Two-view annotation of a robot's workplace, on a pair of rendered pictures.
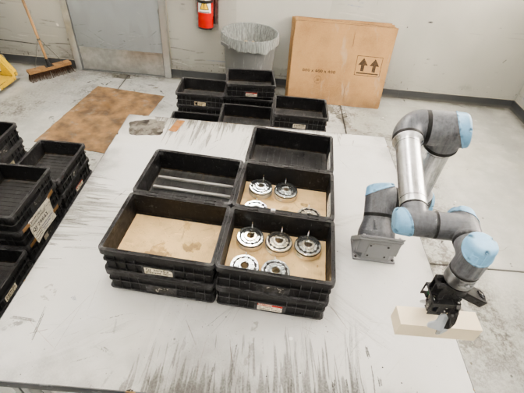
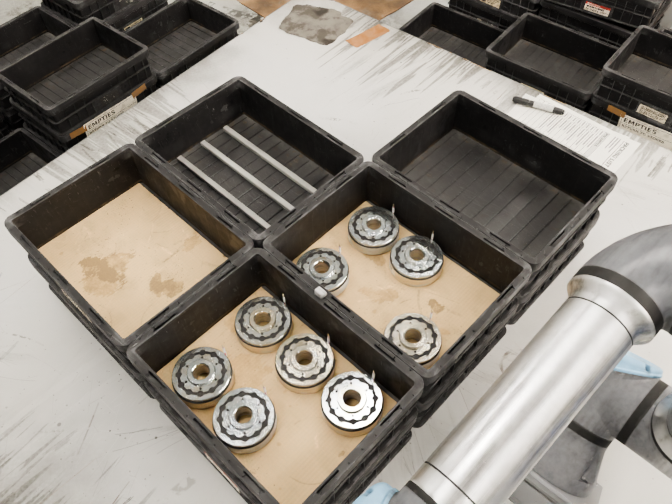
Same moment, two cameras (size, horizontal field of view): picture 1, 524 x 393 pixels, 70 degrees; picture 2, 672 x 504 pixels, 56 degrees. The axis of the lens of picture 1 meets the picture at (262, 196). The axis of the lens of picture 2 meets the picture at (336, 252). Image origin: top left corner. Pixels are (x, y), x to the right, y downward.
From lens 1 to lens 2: 0.77 m
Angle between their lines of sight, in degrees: 30
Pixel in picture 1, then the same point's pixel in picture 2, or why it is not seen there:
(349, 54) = not seen: outside the picture
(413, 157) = (548, 373)
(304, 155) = (538, 193)
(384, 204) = (595, 408)
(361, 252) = not seen: hidden behind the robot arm
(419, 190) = (466, 480)
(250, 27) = not seen: outside the picture
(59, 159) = (202, 36)
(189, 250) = (156, 291)
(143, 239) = (109, 234)
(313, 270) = (326, 456)
